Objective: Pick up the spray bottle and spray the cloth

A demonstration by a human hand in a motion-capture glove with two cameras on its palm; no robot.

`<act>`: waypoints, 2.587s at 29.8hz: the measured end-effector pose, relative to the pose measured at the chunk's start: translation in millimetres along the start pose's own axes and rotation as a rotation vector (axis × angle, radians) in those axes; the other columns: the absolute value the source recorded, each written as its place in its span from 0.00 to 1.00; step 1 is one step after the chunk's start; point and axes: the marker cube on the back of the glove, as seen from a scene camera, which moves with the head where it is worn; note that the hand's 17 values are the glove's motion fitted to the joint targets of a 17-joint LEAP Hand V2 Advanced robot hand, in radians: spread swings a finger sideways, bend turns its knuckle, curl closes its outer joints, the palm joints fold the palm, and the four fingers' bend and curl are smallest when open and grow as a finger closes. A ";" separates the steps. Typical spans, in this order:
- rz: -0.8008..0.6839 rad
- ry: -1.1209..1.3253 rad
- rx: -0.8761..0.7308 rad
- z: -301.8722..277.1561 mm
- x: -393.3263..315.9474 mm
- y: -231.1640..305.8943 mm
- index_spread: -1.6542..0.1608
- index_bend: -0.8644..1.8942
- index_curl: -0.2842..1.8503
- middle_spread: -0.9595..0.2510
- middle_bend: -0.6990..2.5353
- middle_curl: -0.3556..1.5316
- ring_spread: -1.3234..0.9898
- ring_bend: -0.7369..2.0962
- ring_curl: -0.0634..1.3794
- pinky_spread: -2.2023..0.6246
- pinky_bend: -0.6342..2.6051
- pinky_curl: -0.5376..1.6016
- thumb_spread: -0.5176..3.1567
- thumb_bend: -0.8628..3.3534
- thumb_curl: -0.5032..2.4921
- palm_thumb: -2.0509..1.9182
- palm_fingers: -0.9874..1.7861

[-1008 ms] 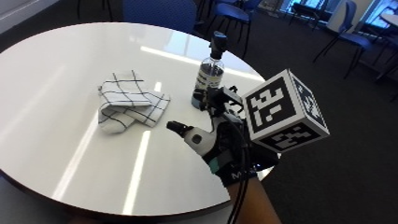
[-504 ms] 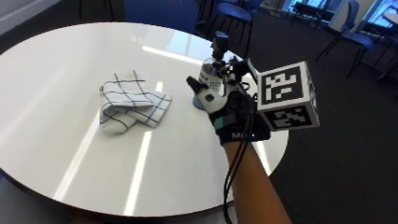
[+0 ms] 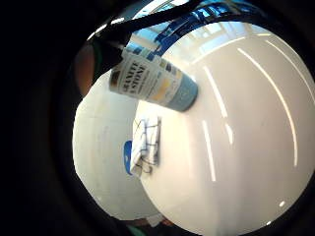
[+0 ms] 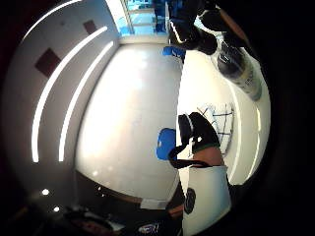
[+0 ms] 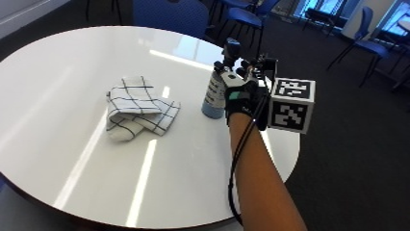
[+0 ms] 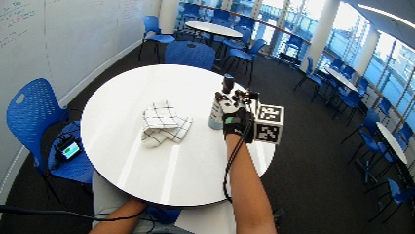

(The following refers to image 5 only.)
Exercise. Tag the blue spray bottle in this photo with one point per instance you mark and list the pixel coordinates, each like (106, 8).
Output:
(214, 96)

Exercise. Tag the white marker cube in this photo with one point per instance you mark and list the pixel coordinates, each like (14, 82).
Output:
(292, 106)

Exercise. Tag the blue chair with black legs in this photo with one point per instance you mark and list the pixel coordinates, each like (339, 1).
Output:
(246, 17)
(368, 41)

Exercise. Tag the blue chair with wide back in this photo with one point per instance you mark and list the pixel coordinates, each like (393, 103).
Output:
(171, 16)

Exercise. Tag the white checkered cloth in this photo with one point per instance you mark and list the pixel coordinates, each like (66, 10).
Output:
(136, 107)

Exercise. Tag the dark chair by window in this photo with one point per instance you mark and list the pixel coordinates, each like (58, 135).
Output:
(324, 17)

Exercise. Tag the black glove-mounted camera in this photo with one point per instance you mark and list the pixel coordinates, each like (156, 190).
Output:
(268, 67)

